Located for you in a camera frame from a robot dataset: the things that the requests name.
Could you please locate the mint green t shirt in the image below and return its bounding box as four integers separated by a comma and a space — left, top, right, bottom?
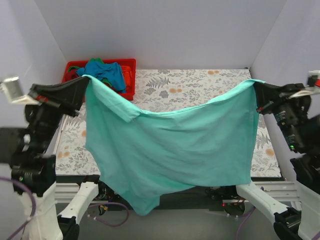
85, 77, 259, 216

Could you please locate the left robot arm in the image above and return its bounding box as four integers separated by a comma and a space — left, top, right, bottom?
0, 76, 107, 240

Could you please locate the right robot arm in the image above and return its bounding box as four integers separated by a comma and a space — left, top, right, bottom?
226, 79, 320, 240

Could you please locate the dark red t shirt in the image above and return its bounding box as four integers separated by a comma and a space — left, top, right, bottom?
64, 68, 79, 82

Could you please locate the blue t shirt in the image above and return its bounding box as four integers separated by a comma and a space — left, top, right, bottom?
76, 58, 126, 93

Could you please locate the orange t shirt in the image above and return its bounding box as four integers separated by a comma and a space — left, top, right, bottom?
121, 65, 133, 92

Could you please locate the red plastic bin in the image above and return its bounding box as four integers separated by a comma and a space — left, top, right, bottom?
62, 58, 136, 101

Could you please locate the floral table mat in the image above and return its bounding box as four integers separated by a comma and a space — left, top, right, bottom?
54, 69, 282, 181

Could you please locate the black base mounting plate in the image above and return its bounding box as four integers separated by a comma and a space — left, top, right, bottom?
99, 179, 241, 212

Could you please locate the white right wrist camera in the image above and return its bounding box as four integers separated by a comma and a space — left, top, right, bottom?
289, 70, 320, 99

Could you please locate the aluminium frame rail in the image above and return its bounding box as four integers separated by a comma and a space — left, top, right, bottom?
54, 183, 80, 203

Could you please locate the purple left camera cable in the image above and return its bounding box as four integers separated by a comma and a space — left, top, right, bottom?
0, 176, 37, 240

